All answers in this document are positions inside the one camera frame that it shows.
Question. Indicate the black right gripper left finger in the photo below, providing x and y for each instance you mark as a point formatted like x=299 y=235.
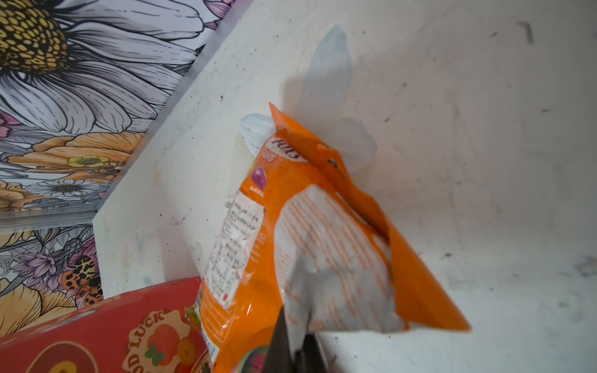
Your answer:
x=278 y=358

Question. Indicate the orange snack bag top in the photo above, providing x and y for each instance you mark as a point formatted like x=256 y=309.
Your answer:
x=301 y=244

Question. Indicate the red paper gift bag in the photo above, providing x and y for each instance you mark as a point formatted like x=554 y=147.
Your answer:
x=148 y=330

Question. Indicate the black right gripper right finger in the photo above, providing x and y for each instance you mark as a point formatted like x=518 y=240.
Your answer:
x=310 y=358

